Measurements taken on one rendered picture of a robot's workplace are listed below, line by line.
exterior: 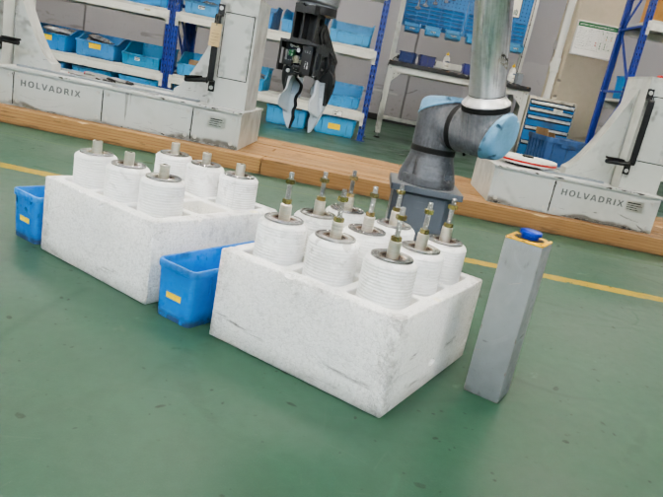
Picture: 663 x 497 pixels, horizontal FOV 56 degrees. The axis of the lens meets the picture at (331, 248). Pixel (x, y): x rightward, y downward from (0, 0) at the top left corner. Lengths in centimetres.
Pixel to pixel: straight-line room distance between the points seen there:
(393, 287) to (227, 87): 229
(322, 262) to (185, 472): 43
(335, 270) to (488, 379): 36
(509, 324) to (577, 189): 210
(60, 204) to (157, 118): 174
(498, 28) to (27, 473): 122
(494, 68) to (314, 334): 76
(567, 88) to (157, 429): 684
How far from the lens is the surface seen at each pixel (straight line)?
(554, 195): 323
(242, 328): 121
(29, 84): 351
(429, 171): 162
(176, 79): 596
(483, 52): 152
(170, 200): 137
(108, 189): 147
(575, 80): 750
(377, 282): 105
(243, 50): 320
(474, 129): 154
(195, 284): 125
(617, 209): 334
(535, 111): 659
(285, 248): 117
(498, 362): 123
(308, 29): 113
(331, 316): 108
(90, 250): 150
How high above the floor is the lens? 53
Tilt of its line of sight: 15 degrees down
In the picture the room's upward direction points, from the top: 11 degrees clockwise
